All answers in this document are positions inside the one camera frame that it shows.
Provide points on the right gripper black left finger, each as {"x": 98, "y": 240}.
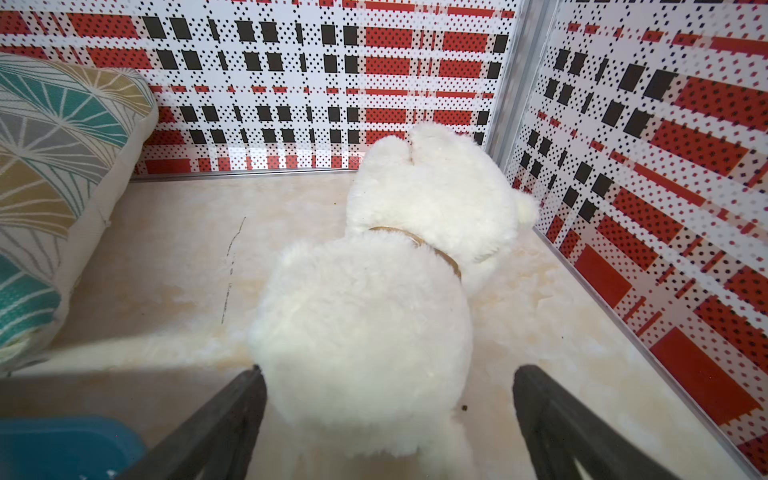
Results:
{"x": 216, "y": 442}

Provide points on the teal yellow patterned pillow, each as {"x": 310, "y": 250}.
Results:
{"x": 71, "y": 137}

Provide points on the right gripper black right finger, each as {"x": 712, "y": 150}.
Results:
{"x": 565, "y": 439}

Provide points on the teal plastic storage box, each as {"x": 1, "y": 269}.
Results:
{"x": 86, "y": 447}

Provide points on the white plush teddy bear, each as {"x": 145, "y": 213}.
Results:
{"x": 365, "y": 342}

